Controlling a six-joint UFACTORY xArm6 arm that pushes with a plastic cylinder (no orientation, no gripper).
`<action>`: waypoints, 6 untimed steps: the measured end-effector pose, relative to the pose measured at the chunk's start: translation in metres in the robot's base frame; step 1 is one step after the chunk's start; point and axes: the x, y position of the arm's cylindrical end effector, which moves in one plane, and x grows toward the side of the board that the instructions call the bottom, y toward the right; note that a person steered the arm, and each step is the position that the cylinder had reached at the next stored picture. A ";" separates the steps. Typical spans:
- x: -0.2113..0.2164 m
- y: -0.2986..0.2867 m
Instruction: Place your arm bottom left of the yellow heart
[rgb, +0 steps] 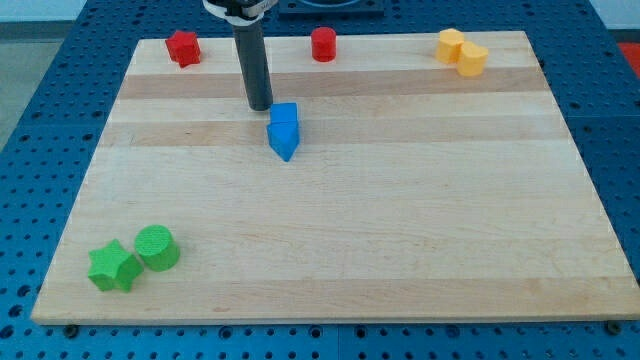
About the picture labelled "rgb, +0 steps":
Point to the yellow heart block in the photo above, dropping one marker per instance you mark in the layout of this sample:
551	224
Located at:
472	59

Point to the blue triangle block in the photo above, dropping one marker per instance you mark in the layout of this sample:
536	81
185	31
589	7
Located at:
283	139

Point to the blue cube block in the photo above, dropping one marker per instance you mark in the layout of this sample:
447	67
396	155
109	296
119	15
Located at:
283	113

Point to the wooden board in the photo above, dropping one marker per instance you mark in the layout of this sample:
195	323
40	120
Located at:
415	194

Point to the red cylinder block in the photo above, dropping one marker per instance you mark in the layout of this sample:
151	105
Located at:
324	44

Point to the green cylinder block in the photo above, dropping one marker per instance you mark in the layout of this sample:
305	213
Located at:
157	248

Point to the red star block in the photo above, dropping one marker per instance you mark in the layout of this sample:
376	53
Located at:
183	48

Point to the yellow hexagon block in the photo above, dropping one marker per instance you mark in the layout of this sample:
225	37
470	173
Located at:
449	45

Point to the green star block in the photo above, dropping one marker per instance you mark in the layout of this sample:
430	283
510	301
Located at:
113	267

